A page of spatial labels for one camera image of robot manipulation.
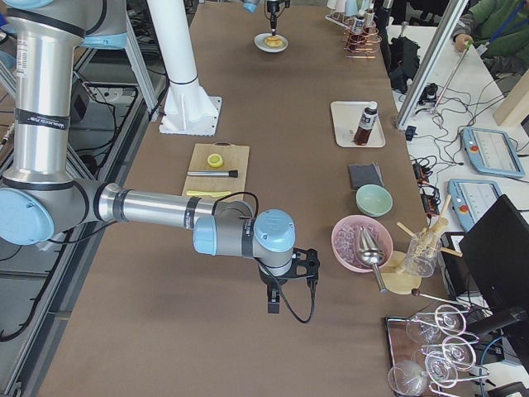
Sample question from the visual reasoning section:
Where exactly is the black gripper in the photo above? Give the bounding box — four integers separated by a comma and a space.
265, 0, 290, 36
259, 265, 288, 313

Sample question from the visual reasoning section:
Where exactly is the glazed twisted donut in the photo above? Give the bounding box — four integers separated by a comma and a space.
264, 36, 283, 48

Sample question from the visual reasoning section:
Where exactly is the white round plate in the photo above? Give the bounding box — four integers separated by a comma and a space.
254, 33, 288, 53

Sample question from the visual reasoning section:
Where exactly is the cream rabbit serving tray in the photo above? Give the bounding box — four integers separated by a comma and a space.
331, 101, 386, 148

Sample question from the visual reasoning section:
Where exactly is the dark tea bottle on tray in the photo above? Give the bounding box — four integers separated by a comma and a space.
353, 101, 378, 146

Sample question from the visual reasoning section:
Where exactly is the black tray with glasses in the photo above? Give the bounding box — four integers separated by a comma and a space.
385, 318, 489, 396

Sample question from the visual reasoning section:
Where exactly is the tea bottle in rack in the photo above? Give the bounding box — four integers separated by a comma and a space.
352, 7, 374, 36

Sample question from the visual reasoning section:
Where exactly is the pink ice bowl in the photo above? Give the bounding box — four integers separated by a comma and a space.
331, 215, 393, 273

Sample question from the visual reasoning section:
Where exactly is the steel ice scoop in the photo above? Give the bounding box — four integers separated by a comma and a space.
357, 226, 388, 293

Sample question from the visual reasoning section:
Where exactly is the round wooden stand base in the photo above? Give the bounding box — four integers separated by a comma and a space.
380, 251, 422, 294

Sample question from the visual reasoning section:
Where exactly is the yellow plastic knife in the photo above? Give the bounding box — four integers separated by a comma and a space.
185, 190, 232, 198

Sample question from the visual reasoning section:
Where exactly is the steel muddler black tip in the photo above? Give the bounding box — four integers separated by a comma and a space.
187, 170, 239, 178

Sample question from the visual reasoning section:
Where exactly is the half lemon slice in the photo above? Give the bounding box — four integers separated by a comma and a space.
207, 153, 224, 169

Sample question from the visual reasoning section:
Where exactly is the wine glass upper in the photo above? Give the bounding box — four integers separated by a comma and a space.
406, 313, 441, 344

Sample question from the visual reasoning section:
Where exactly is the wine glass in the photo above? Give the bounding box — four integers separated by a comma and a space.
425, 352, 458, 388
406, 313, 441, 344
441, 336, 476, 371
434, 304, 466, 336
388, 360, 428, 396

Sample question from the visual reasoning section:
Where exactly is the mint green bowl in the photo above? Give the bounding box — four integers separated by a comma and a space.
355, 184, 393, 218

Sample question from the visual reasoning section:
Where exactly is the wine glass front left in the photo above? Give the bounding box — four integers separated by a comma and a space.
388, 360, 428, 396

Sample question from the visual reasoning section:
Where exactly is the grey folded cloth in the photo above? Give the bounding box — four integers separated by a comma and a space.
348, 162, 384, 190

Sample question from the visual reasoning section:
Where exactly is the clear glass mug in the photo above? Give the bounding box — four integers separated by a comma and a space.
403, 232, 441, 277

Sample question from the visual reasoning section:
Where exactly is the wooden cup tree stand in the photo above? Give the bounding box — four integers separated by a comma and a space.
397, 194, 463, 257

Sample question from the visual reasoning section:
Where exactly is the wine glass far top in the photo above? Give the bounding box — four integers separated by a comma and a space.
434, 304, 466, 336

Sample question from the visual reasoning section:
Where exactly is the wine glass lower right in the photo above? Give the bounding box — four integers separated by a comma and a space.
425, 352, 458, 388

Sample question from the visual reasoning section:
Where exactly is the wine glass middle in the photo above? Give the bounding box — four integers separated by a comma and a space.
441, 336, 476, 371

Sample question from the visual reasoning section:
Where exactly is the near blue teach pendant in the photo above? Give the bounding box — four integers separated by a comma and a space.
448, 179, 502, 232

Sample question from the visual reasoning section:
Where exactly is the blue teach pendant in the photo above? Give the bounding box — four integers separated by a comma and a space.
448, 179, 502, 232
461, 127, 525, 179

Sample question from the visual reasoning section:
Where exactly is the person in green jacket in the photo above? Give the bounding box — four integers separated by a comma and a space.
451, 0, 528, 63

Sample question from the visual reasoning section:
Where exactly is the black monitor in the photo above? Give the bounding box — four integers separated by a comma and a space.
460, 194, 528, 312

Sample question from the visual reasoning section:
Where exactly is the far blue teach pendant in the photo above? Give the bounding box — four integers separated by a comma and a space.
461, 127, 525, 179

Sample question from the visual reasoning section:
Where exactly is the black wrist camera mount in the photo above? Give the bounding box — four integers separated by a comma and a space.
287, 247, 320, 284

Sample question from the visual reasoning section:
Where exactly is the copper wire bottle rack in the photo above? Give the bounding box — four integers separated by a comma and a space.
343, 17, 381, 60

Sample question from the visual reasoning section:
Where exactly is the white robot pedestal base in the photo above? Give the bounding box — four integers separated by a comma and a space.
148, 0, 222, 136

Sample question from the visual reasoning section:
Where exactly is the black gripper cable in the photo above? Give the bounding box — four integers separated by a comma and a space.
212, 191, 318, 325

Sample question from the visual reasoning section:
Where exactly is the aluminium frame post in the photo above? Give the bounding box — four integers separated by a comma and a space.
395, 0, 468, 131

